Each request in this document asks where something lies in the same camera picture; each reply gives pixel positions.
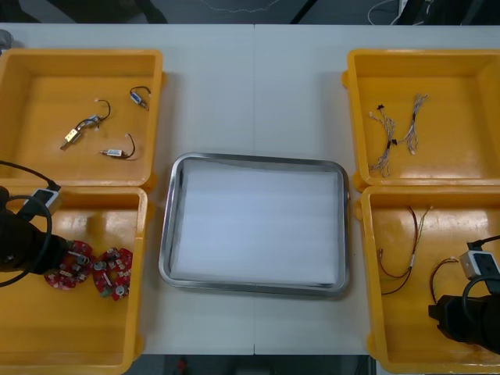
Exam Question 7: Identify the white cable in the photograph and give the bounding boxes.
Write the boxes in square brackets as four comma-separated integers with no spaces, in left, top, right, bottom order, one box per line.
[366,0,404,27]

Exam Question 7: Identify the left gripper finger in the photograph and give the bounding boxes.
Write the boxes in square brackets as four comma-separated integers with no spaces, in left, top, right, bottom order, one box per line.
[58,238,78,257]
[48,255,70,276]

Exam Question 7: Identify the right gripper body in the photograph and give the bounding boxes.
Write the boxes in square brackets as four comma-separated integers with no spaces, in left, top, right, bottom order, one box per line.
[436,295,500,355]

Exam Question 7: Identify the grey white wire harness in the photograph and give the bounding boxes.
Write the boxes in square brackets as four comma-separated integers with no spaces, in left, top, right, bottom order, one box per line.
[403,92,430,156]

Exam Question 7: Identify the steel tray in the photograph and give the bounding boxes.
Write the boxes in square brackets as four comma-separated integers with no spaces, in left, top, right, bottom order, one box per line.
[158,152,351,300]

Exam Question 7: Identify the yellow-orange plastic bin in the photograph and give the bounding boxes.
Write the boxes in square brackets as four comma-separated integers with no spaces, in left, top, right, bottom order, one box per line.
[0,48,167,191]
[0,186,155,372]
[354,186,500,375]
[341,48,500,192]

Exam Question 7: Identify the solenoid with yellow label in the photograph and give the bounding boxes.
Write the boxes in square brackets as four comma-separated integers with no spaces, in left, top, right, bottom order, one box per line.
[59,98,113,152]

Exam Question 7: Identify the round red circuit board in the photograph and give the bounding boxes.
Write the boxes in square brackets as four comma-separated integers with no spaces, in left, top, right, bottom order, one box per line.
[92,246,134,302]
[44,239,95,292]

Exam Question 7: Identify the red black wire harness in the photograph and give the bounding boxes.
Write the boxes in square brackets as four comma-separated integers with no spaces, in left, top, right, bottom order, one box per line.
[378,205,435,296]

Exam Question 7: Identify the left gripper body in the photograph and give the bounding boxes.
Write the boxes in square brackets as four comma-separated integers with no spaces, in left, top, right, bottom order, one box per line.
[0,212,66,275]

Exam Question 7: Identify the grey wire harness black connectors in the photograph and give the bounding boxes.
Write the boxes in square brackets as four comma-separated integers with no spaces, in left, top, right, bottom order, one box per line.
[368,102,398,177]

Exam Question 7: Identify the solenoid with blue label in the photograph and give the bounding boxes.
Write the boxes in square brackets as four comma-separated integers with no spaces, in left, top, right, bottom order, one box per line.
[129,86,153,112]

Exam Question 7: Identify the white sheet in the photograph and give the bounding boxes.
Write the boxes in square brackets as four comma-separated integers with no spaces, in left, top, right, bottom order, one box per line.
[173,162,339,286]

